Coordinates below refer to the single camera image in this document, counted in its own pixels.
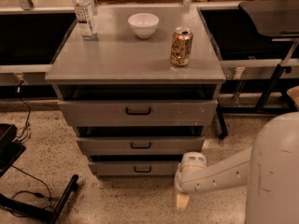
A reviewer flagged grey bottom drawer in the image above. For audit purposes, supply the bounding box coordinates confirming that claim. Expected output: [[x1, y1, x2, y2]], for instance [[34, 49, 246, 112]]
[[89, 161, 178, 176]]

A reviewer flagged grey drawer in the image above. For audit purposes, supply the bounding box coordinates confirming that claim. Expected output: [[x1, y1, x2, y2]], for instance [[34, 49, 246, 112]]
[[58, 101, 218, 127], [89, 161, 178, 176], [77, 137, 205, 156]]

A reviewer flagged black stand left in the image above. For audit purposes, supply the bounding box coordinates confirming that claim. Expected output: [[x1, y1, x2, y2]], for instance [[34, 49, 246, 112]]
[[0, 123, 80, 224]]

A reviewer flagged black cable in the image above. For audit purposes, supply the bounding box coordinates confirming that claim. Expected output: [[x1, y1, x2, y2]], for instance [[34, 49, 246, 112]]
[[15, 79, 33, 143]]

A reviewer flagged white ceramic bowl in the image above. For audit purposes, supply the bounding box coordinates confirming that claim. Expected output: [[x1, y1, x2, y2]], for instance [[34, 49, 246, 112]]
[[128, 13, 160, 39]]

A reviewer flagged clear plastic water bottle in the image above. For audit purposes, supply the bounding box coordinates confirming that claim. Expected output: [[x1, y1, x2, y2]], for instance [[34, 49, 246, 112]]
[[72, 0, 97, 40]]

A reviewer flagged grey top drawer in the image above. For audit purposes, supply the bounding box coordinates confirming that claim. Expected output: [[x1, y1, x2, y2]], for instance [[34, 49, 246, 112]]
[[58, 101, 218, 127]]

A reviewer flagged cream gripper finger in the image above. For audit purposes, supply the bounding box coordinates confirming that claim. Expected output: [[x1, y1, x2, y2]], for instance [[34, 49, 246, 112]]
[[176, 194, 190, 211]]

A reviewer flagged grey middle drawer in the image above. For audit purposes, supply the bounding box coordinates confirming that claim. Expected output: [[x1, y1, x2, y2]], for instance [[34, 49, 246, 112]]
[[77, 137, 205, 156]]

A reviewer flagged black table right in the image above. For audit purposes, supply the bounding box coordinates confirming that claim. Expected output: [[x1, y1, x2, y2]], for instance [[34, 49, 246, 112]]
[[216, 0, 299, 140]]

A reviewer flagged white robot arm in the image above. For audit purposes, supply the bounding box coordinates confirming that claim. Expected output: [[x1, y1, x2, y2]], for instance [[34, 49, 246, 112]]
[[175, 112, 299, 224]]

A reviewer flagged gold soda can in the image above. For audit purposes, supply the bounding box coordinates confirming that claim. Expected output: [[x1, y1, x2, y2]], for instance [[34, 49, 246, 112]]
[[170, 27, 193, 66]]

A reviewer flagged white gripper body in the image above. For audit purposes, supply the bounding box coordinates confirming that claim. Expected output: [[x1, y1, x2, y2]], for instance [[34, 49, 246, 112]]
[[175, 152, 206, 194]]

